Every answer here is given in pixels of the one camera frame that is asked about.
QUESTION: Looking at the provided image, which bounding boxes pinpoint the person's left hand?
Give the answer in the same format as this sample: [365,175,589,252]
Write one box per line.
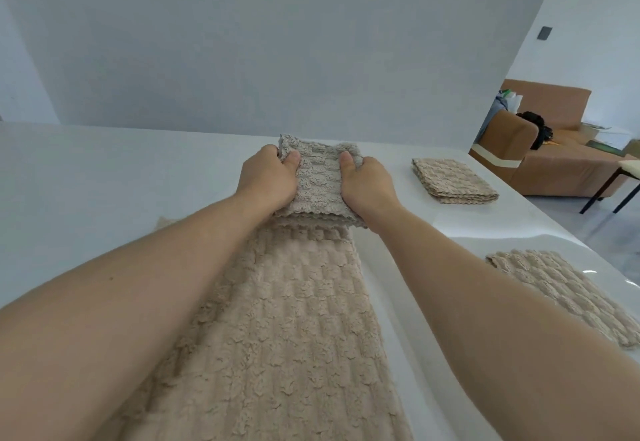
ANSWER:
[235,144,302,217]

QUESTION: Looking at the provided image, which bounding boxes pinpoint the person's right hand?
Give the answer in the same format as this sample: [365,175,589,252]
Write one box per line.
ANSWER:
[339,151,401,229]

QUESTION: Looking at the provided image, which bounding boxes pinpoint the grey waffle towel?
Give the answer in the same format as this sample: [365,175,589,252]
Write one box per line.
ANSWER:
[273,134,369,230]

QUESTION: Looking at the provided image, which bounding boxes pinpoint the beige waffle towel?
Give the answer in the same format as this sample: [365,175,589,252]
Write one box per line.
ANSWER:
[412,157,500,205]
[485,249,640,352]

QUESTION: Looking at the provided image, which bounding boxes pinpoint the stack of cloths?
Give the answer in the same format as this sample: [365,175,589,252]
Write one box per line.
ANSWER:
[95,215,416,441]

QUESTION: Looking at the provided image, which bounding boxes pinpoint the person's right forearm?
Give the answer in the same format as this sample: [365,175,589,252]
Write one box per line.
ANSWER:
[369,203,640,441]

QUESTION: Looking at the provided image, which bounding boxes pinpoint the person's left forearm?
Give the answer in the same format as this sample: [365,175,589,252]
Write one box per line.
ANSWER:
[0,191,273,441]

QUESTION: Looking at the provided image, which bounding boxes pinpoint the blue grey clothing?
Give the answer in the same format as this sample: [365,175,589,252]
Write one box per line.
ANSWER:
[475,95,509,145]

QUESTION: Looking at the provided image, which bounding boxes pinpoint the white shopping bag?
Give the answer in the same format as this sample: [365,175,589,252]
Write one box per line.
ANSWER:
[501,88,524,115]

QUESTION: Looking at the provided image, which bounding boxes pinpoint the white marble table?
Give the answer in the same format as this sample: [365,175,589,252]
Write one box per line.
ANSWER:
[0,121,640,441]

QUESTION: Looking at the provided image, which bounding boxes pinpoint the black bag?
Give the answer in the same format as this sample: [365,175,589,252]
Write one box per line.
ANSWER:
[516,111,555,151]

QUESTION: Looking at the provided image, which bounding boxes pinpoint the brown sofa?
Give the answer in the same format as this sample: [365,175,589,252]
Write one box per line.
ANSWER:
[469,78,640,199]

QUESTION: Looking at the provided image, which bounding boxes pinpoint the dark green book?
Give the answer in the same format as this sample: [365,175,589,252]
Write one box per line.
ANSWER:
[585,139,626,153]

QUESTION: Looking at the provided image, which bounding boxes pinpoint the white box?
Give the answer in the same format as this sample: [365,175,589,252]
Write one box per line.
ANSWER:
[579,123,635,149]

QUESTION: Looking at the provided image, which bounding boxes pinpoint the cream chair with black legs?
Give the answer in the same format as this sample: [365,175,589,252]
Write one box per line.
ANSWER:
[579,158,640,215]

